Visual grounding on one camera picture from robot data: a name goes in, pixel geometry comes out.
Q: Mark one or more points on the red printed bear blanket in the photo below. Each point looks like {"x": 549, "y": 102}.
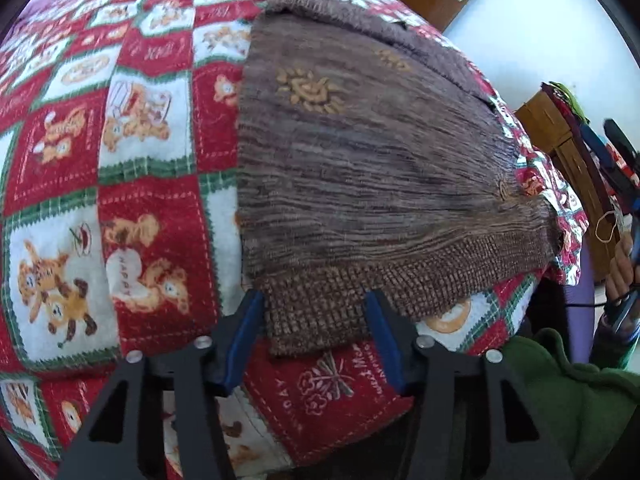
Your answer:
{"x": 150, "y": 260}

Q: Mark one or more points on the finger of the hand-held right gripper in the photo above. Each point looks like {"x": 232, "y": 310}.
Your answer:
{"x": 597, "y": 147}
{"x": 620, "y": 137}

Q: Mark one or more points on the wooden desk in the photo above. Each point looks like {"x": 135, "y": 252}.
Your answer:
{"x": 560, "y": 145}

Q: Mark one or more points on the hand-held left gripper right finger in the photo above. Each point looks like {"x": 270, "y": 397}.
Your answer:
{"x": 384, "y": 335}

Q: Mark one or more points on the brown knit sweater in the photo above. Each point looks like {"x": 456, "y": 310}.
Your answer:
{"x": 350, "y": 185}

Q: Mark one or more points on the green fleece clothing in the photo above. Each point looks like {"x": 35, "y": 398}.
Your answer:
{"x": 575, "y": 410}

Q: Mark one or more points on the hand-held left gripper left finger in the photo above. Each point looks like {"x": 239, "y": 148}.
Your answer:
{"x": 244, "y": 332}

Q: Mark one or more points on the person's right hand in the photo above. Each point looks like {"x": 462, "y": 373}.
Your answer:
{"x": 619, "y": 270}

